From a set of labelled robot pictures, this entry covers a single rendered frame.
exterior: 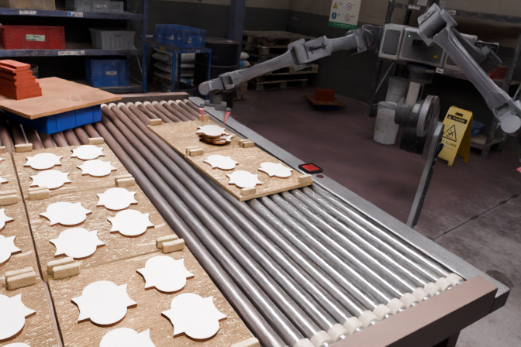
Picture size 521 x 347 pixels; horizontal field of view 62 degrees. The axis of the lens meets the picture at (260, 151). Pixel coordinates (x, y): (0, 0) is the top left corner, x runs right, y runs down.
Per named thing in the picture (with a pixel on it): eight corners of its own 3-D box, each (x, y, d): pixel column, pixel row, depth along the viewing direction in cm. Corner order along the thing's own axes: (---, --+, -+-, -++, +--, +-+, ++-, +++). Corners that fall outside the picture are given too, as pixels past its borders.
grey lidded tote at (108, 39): (123, 45, 605) (123, 27, 596) (136, 49, 582) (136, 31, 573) (88, 44, 570) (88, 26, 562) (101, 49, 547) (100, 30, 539)
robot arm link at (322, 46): (327, 59, 161) (320, 32, 160) (297, 69, 169) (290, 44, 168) (370, 49, 196) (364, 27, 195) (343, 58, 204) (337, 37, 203)
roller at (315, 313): (115, 110, 248) (115, 101, 246) (355, 352, 99) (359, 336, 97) (106, 111, 245) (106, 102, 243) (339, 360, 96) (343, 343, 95)
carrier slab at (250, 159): (253, 149, 201) (253, 145, 201) (312, 184, 171) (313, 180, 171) (185, 159, 181) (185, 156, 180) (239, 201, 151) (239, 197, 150)
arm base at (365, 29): (375, 53, 205) (380, 27, 200) (370, 54, 198) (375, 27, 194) (357, 49, 208) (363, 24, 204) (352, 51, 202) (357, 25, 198)
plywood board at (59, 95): (54, 80, 238) (54, 77, 238) (122, 98, 218) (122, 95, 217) (-41, 94, 196) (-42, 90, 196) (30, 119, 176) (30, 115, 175)
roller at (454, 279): (188, 105, 272) (188, 98, 270) (468, 295, 123) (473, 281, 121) (181, 106, 269) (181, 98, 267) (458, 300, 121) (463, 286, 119)
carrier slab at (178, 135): (208, 121, 232) (209, 118, 231) (252, 148, 202) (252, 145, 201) (146, 128, 212) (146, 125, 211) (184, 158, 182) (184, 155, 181)
